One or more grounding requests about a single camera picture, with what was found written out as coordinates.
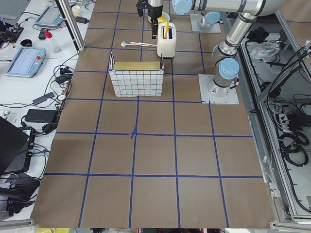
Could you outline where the wire and wood basket shelf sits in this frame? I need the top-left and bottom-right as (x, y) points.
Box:
(108, 51), (165, 98)

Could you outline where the blue teach pendant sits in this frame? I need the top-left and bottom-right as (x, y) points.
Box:
(5, 47), (46, 78)
(34, 6), (63, 28)

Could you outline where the light green plate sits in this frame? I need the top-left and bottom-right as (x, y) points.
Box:
(157, 12), (170, 23)

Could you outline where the yellow toast slice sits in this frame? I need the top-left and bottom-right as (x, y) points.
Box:
(158, 16), (169, 39)

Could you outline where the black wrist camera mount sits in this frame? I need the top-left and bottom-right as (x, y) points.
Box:
(136, 0), (148, 17)

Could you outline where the white bottle red cap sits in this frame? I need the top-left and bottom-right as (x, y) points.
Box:
(45, 29), (62, 53)

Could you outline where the grey power adapter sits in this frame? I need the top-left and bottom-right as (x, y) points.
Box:
(33, 92), (54, 106)

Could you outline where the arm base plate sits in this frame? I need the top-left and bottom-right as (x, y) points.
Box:
(198, 74), (239, 104)
(190, 12), (221, 33)

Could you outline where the black power adapter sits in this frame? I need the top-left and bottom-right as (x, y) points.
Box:
(75, 17), (89, 24)

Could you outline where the aluminium frame post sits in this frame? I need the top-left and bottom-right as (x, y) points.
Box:
(55, 0), (85, 52)

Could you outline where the white power cord with plug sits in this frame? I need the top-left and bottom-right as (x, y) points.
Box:
(121, 41), (158, 48)

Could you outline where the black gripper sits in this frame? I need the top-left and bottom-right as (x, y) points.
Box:
(148, 6), (162, 39)

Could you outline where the white two-slot toaster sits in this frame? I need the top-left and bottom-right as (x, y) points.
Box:
(157, 22), (177, 58)

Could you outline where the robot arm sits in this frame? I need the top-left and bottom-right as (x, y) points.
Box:
(172, 0), (286, 98)
(147, 0), (163, 39)

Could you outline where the black phone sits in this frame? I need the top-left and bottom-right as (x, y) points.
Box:
(38, 28), (48, 40)

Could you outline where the white cup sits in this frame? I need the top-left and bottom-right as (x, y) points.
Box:
(71, 5), (81, 17)

